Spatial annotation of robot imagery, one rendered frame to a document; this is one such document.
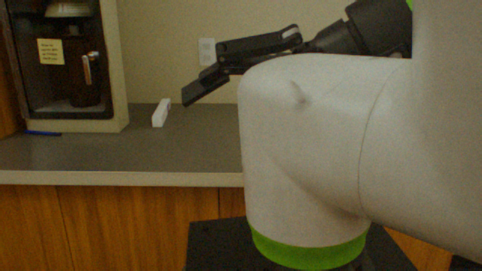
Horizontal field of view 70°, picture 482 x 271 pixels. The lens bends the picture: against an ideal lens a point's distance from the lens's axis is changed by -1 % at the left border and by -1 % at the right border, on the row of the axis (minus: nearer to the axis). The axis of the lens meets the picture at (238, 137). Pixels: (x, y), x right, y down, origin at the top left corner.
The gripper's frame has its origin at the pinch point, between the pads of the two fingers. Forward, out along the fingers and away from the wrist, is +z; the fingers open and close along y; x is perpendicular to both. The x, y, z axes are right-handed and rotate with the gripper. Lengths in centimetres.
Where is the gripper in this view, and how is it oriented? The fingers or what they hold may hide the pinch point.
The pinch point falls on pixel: (221, 120)
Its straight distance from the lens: 49.1
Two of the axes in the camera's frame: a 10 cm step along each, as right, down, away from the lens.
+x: -1.2, -7.8, 6.2
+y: 5.6, 4.6, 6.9
